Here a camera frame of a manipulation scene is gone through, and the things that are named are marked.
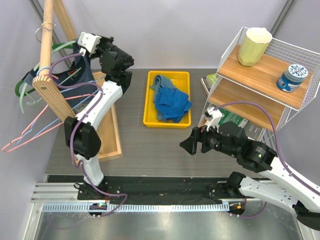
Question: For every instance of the blue lidded jar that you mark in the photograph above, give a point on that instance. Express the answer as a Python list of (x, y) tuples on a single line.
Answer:
[(292, 78)]

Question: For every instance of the mint green hanger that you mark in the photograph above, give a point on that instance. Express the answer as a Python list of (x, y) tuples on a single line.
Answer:
[(27, 93)]

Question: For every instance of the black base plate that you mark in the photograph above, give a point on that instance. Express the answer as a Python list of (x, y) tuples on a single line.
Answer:
[(160, 190)]

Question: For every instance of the slotted metal rail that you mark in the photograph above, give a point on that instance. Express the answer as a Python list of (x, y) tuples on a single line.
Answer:
[(98, 207)]

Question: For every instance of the yellow plastic tray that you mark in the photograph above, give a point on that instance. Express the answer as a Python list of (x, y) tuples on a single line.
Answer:
[(181, 79)]

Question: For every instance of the royal blue tank top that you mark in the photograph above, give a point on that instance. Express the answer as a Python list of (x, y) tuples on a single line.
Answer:
[(171, 104)]

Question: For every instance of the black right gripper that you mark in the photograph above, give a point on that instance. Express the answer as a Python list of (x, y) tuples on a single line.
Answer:
[(199, 134)]

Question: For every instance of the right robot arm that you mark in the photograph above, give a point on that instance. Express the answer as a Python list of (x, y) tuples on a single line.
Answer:
[(293, 193)]

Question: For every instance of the light blue wire hanger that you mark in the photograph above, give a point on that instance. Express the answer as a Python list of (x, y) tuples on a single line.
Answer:
[(98, 76)]

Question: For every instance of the green box on shelf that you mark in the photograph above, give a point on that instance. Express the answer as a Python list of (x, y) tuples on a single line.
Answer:
[(208, 81)]

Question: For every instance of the pale green mug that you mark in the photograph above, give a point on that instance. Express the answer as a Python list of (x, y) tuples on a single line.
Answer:
[(255, 42)]

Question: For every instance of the white wire wooden shelf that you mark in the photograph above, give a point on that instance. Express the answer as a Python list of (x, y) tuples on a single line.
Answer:
[(258, 83)]

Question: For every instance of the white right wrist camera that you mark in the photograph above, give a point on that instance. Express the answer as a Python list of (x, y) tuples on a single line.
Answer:
[(212, 118)]

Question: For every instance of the wooden clothes rack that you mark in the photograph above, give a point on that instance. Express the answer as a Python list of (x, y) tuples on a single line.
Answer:
[(109, 131)]

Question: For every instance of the light blue tank top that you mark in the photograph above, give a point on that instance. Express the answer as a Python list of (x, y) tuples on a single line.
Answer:
[(161, 81)]

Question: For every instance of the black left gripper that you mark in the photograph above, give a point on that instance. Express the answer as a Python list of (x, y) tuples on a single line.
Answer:
[(103, 40)]

